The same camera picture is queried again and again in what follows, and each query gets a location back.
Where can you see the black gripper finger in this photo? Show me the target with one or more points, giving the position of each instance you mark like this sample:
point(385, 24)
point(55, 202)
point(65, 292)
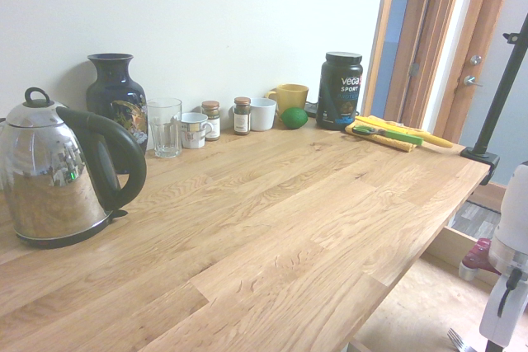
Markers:
point(493, 346)

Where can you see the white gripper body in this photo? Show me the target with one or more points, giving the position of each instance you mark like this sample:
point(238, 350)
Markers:
point(509, 323)

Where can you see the silver metal fork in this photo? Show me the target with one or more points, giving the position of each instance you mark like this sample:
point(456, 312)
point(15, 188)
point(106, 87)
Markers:
point(457, 340)

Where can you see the open wooden drawer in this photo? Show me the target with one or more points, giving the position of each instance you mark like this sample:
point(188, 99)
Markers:
point(412, 306)

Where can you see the black table clamp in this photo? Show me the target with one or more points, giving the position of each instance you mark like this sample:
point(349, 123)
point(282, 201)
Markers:
point(480, 156)

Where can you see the yellow cloth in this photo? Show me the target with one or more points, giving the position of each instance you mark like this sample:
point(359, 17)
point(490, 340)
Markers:
point(392, 142)

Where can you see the silver door lock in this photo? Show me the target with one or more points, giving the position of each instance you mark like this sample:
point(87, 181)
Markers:
point(476, 59)

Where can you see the black protein powder tub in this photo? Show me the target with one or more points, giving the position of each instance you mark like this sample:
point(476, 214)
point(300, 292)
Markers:
point(338, 92)

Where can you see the small black device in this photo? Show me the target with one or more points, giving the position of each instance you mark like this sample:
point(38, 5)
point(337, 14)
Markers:
point(311, 109)

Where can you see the green lime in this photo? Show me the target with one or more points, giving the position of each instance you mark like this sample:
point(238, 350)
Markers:
point(294, 118)

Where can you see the wooden door with glass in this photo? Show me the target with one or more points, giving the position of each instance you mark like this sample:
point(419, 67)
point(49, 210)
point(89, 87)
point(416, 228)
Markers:
point(478, 18)

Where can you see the yellow ceramic mug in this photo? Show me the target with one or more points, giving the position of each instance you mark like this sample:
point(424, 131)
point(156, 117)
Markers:
point(293, 96)

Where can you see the plain white cup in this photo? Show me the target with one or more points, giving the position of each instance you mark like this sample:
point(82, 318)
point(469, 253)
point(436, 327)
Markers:
point(264, 115)

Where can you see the spice jar dark contents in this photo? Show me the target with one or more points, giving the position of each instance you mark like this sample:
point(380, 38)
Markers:
point(241, 119)

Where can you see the spice jar pale contents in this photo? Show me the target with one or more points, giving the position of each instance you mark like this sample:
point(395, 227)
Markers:
point(211, 121)

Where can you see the small patterned white mug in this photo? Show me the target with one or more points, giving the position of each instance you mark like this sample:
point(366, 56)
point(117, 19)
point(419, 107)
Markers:
point(191, 131)

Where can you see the clear glass tumbler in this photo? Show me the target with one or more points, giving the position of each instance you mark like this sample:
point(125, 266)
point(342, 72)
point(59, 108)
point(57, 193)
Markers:
point(165, 129)

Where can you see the dark blue ceramic vase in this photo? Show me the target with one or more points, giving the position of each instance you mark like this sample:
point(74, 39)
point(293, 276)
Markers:
point(115, 92)

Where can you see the stainless steel electric kettle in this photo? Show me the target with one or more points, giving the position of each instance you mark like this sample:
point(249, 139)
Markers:
point(49, 187)

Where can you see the red wrist camera mount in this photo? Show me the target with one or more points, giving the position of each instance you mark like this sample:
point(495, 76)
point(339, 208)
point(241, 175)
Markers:
point(478, 255)

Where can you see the black camera stand pole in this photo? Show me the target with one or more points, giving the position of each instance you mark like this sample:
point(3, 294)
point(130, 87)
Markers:
point(501, 88)

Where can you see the wooden door frame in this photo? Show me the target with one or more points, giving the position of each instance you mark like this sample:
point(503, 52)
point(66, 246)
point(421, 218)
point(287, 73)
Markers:
point(425, 38)

